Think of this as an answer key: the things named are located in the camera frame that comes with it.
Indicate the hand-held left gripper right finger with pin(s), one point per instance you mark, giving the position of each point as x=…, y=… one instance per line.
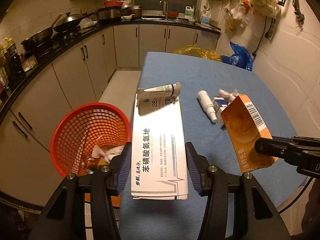
x=193, y=170

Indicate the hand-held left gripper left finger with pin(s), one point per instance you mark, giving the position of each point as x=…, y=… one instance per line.
x=122, y=170

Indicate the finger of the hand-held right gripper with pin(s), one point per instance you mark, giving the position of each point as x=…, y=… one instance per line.
x=265, y=146

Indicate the orange cardboard box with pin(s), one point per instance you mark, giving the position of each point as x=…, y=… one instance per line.
x=240, y=135

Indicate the blue and white medicine box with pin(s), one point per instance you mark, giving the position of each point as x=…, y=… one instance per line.
x=221, y=107

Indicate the red plastic mesh basket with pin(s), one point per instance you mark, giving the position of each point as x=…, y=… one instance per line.
x=75, y=130

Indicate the clear plastic wrap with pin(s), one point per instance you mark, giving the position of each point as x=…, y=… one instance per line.
x=225, y=93

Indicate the white spray bottle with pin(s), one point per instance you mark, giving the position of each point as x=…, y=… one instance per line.
x=206, y=105

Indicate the blue tablecloth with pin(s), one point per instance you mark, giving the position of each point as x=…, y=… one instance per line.
x=200, y=80

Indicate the blue plastic bag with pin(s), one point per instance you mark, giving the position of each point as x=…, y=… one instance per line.
x=237, y=57

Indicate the grey kitchen base cabinets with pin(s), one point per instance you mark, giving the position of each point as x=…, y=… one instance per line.
x=62, y=80

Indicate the yellow plastic bag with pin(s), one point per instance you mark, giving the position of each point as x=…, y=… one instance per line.
x=197, y=52

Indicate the hanging clear plastic bags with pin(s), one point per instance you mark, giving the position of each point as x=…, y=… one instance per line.
x=237, y=10

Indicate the clear bottle with blue label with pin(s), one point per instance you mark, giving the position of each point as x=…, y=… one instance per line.
x=206, y=17

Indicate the black kitchen countertop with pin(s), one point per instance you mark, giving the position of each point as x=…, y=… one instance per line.
x=150, y=22

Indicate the clear bag on countertop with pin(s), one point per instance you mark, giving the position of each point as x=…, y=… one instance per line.
x=87, y=23

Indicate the small white bowl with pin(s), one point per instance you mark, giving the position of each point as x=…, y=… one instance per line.
x=127, y=18

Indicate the white jug with green label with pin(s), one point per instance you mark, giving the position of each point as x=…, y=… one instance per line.
x=190, y=12

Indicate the row of condiment bottles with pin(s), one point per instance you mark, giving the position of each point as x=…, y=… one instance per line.
x=10, y=65

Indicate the dark frying wok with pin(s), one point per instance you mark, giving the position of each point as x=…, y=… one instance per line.
x=37, y=37

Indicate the red bowl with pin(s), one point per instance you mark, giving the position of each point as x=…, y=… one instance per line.
x=173, y=13

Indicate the wok with steel lid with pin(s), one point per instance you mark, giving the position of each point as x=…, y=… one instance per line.
x=72, y=20

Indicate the brown lidded pot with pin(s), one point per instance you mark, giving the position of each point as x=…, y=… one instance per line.
x=132, y=11

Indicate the chrome faucet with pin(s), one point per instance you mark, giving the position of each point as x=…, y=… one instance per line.
x=165, y=7

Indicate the red basin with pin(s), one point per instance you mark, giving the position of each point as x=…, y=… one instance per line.
x=113, y=4

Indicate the wall outlet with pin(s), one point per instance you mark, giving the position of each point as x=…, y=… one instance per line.
x=270, y=33

